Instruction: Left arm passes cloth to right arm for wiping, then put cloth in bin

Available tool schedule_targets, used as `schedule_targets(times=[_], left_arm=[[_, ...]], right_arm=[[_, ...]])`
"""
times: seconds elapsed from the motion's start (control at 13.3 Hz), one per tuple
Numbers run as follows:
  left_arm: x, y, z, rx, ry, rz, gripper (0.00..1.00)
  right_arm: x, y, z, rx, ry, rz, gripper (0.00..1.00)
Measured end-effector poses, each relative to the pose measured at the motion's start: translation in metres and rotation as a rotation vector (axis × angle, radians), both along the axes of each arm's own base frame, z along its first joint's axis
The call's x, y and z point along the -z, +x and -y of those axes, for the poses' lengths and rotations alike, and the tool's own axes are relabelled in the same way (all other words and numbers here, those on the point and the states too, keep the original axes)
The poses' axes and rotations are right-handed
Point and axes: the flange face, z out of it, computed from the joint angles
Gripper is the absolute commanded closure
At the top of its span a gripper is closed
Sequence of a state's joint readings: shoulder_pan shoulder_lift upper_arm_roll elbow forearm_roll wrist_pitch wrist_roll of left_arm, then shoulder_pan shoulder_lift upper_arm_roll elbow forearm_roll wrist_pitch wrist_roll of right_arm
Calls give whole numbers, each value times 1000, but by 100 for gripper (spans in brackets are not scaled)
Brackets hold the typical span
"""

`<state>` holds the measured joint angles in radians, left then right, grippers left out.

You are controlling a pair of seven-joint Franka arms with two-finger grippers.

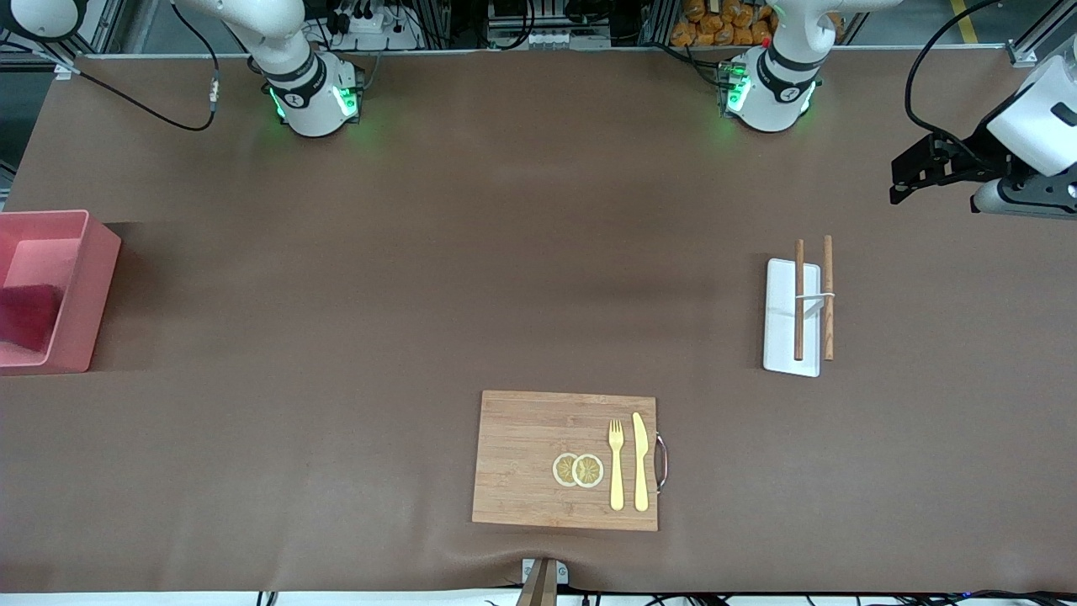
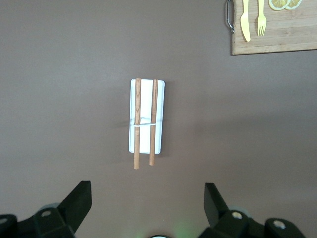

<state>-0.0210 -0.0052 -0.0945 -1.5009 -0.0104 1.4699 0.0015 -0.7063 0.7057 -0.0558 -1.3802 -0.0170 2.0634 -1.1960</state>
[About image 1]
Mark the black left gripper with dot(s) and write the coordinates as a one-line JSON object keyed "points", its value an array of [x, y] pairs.
{"points": [[981, 151]]}

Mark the pink microfibre cloth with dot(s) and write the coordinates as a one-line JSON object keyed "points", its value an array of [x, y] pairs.
{"points": [[29, 318]]}

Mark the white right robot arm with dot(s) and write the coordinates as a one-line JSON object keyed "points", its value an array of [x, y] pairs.
{"points": [[307, 84]]}

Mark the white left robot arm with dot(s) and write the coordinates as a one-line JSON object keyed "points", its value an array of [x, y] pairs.
{"points": [[1039, 126]]}

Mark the brown wooden chopsticks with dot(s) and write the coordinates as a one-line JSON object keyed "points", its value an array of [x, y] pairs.
{"points": [[829, 295]]}

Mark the orange snack pack pile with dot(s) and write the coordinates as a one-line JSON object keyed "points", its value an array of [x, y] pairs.
{"points": [[715, 25]]}

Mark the white terminal block device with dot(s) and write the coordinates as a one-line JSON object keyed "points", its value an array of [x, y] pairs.
{"points": [[547, 38]]}

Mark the yellow plastic knife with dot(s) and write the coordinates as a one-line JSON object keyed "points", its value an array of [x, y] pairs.
{"points": [[641, 463]]}

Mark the yellow plastic fork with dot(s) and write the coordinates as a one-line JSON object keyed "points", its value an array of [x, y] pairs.
{"points": [[617, 480]]}

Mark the lemon slice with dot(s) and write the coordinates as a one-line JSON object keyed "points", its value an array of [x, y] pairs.
{"points": [[562, 469], [591, 471]]}

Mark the white power strip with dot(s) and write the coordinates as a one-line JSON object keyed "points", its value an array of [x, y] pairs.
{"points": [[370, 25]]}

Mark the pink plastic box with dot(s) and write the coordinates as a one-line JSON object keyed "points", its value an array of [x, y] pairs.
{"points": [[97, 295]]}

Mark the aluminium frame post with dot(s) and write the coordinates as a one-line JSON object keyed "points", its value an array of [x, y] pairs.
{"points": [[1021, 55], [101, 29]]}

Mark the white rack base plate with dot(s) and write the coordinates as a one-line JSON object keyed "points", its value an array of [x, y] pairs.
{"points": [[778, 320]]}

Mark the grey metal mounting bracket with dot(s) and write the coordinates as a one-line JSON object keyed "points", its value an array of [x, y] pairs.
{"points": [[543, 585]]}

